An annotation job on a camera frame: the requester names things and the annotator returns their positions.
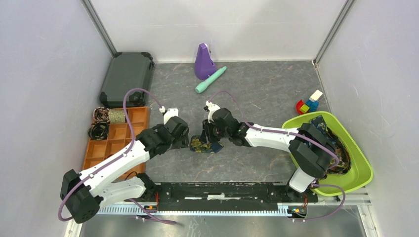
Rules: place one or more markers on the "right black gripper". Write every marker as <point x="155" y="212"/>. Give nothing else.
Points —
<point x="206" y="135"/>

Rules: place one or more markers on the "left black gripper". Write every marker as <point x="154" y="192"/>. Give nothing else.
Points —
<point x="183" y="141"/>

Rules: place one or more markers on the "blue yellow floral tie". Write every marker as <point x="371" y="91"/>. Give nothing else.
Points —
<point x="196" y="145"/>

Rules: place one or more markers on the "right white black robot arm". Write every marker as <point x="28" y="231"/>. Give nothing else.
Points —
<point x="311" y="149"/>

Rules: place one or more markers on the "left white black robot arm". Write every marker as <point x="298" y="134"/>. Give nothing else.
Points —
<point x="83" y="194"/>

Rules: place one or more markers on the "pile of patterned ties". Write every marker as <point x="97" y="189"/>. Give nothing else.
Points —
<point x="341" y="152"/>

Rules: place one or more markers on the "teal cylindrical pen tool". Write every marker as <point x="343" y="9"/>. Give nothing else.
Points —
<point x="201" y="87"/>

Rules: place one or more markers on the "orange compartment tray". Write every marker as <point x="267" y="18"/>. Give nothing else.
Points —
<point x="119" y="136"/>

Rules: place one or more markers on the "rolled olive speckled tie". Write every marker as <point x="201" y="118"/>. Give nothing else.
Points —
<point x="116" y="116"/>

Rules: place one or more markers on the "purple metronome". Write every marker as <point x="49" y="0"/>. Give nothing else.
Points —
<point x="204" y="67"/>

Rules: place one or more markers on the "dark green hard case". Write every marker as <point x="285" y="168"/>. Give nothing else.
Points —
<point x="125" y="72"/>

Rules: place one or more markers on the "rolled pink brown tie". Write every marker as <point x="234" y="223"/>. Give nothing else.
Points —
<point x="101" y="115"/>

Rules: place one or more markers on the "rolled black patterned tie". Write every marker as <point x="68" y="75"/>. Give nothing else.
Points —
<point x="98" y="131"/>

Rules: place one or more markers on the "colourful toy block stack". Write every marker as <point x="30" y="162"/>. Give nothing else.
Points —
<point x="309" y="106"/>

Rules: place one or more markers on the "lime green plastic bin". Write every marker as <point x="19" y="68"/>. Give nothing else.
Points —
<point x="360" y="173"/>

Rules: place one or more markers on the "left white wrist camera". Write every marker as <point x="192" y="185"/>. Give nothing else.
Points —
<point x="168" y="113"/>

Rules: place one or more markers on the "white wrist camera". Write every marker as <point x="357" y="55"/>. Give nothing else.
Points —
<point x="211" y="108"/>
<point x="168" y="113"/>

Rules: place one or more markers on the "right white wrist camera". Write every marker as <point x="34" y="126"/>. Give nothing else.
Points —
<point x="211" y="108"/>

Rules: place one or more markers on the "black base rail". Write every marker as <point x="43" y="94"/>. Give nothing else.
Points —
<point x="227" y="196"/>

